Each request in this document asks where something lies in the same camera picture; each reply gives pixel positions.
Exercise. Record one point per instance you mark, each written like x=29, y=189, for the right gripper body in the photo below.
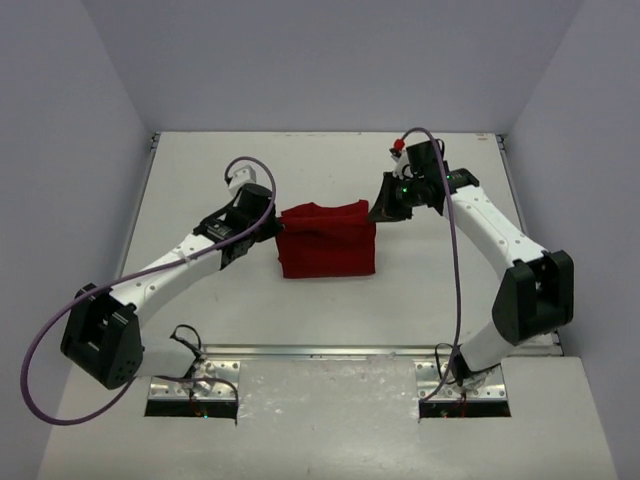
x=415, y=191

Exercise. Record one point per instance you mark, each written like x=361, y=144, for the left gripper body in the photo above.
x=270, y=228

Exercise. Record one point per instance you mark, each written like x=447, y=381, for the red t-shirt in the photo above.
x=326, y=242

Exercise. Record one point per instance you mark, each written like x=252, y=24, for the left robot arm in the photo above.
x=103, y=334

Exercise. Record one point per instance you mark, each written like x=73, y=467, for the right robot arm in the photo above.
x=536, y=291

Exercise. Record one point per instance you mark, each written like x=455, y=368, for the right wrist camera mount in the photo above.
x=402, y=169

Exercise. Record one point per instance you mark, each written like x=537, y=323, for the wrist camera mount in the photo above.
x=402, y=169
x=243, y=175

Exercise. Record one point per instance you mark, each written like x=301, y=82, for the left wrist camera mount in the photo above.
x=243, y=175

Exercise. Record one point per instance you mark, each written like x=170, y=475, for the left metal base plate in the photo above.
x=212, y=380

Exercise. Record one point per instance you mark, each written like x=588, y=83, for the aluminium table frame rail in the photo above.
x=429, y=287

